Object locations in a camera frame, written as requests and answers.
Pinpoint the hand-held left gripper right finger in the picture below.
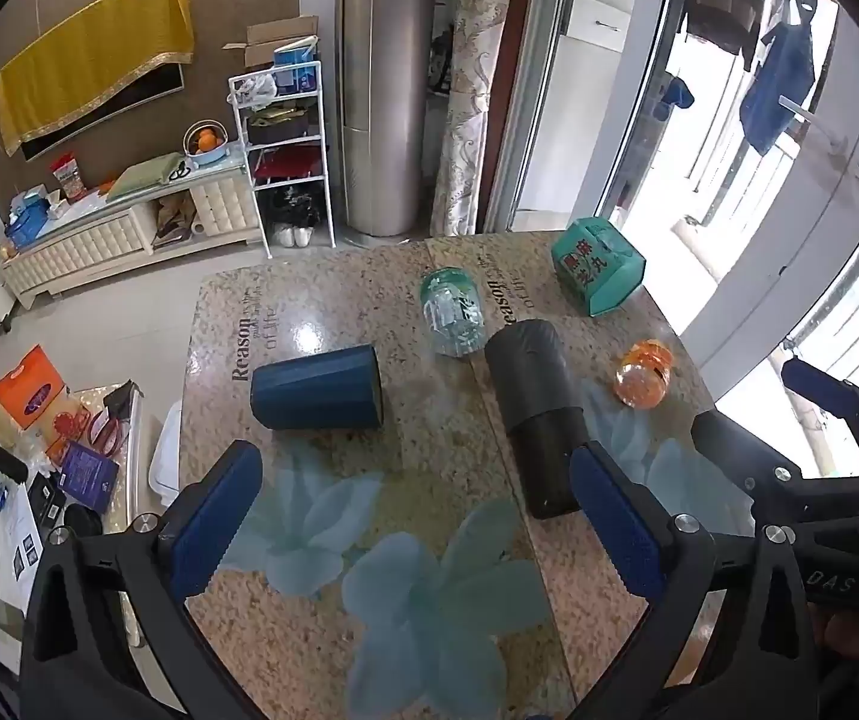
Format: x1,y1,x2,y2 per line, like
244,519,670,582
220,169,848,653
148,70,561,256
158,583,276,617
568,441,824,720

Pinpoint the white metal shelf rack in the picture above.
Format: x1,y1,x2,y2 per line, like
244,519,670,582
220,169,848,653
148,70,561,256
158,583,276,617
227,60,337,260

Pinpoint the orange plastic jar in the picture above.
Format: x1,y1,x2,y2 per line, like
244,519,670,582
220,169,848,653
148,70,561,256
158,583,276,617
613,339,675,412

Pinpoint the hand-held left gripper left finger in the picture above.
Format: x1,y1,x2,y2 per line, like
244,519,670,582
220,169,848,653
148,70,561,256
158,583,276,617
20,439,265,720

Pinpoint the white plastic bin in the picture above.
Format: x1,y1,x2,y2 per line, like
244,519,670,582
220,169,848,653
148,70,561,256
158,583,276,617
147,399,185,515

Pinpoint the green paper box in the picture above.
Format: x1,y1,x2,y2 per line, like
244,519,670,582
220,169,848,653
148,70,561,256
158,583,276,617
551,217,647,317

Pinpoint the black bag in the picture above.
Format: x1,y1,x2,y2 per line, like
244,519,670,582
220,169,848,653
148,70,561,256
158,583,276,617
257,184,322,230

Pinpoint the white plastic bag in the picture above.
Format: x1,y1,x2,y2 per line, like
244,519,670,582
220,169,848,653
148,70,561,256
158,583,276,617
229,73,279,108

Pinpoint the green cushion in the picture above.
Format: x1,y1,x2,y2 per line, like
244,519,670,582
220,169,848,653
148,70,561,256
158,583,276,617
104,152,187,204

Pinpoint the red snack packet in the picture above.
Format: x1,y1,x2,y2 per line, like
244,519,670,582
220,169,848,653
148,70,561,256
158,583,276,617
49,154,89,203

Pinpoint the blue packet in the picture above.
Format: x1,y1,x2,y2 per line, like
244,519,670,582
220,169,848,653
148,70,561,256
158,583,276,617
273,45,322,95

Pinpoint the dark hanging garment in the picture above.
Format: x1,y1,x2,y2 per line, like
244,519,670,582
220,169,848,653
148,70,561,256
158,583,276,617
683,0,765,58

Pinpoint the white tufted cabinet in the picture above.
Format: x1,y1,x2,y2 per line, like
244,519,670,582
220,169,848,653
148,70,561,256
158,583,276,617
0,157,266,309

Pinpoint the blue hanging jacket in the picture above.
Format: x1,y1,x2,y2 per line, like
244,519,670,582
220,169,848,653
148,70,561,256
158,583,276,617
740,18,818,159

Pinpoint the silver tower air conditioner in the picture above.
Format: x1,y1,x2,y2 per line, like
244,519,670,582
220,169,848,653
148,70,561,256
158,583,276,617
337,0,431,242

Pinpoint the cardboard box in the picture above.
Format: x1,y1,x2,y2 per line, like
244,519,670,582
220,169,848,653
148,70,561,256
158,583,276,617
222,14,322,70

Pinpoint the white cupboard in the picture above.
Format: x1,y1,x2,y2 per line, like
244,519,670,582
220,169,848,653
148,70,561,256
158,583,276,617
517,0,634,212

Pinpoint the black tall cup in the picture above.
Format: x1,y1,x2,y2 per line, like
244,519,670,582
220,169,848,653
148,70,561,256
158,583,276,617
484,319,592,521

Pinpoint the purple book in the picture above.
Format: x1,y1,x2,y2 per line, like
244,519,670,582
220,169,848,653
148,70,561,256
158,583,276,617
61,440,122,515

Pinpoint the blue box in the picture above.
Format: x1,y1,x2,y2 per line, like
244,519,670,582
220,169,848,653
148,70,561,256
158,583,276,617
4,198,52,249

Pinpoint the brown bag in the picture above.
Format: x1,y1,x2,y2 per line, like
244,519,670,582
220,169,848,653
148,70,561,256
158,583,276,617
152,191,202,249

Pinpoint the patterned beige curtain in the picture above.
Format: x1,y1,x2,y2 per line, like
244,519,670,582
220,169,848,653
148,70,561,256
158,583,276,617
429,0,518,238

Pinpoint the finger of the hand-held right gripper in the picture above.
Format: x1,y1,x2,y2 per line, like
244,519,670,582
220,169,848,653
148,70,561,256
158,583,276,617
690,409,807,492
780,357,859,470

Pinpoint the black television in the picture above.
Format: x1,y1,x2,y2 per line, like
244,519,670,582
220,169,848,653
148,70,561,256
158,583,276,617
20,64,185,163

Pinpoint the dark blue ribbed cup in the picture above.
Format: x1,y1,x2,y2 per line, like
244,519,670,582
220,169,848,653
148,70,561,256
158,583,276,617
250,344,385,432

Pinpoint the fruit basket with oranges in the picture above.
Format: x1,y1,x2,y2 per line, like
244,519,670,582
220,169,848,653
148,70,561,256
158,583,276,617
182,119,230,167

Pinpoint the orange tissue box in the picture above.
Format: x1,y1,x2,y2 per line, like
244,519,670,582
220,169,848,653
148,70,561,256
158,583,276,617
0,344,71,430

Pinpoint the yellow fringed cloth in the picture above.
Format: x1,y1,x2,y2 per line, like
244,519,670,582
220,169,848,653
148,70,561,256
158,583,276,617
0,0,196,158

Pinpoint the person's right hand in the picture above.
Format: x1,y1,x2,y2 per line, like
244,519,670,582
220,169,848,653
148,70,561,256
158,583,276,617
808,604,859,665

